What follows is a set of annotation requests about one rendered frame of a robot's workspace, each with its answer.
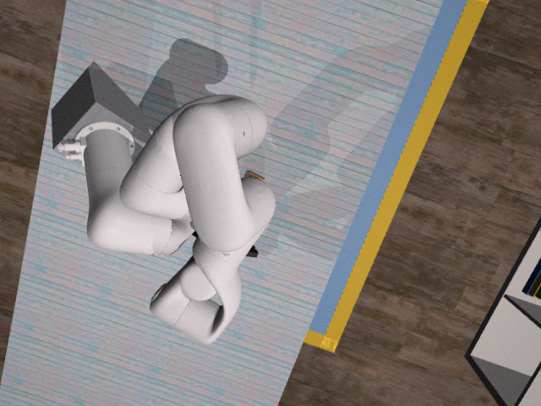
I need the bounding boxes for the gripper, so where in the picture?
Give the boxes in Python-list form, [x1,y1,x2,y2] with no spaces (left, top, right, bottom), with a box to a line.
[192,231,259,258]

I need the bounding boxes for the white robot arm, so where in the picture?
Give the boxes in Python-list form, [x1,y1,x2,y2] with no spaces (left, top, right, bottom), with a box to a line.
[57,95,276,344]

